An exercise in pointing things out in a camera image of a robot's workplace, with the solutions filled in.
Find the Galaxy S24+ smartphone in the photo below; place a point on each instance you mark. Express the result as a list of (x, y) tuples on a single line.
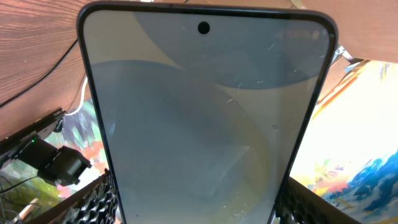
[(202, 108)]

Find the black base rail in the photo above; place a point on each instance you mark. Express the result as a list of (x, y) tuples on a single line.
[(42, 128)]

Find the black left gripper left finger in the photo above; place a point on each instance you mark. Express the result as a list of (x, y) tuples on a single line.
[(94, 204)]

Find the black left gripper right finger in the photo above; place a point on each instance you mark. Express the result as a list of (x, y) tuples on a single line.
[(300, 205)]

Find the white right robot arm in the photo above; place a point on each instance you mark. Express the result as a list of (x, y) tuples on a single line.
[(56, 166)]

